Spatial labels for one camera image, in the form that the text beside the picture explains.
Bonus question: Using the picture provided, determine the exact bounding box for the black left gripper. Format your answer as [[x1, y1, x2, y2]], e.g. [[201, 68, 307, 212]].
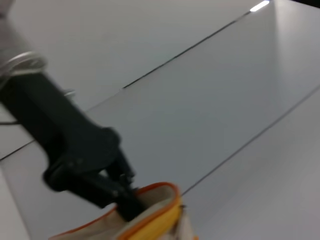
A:
[[0, 70, 151, 224]]

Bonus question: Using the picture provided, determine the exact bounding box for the beige food bag orange trim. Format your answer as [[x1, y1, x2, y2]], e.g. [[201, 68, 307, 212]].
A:
[[47, 181, 201, 240]]

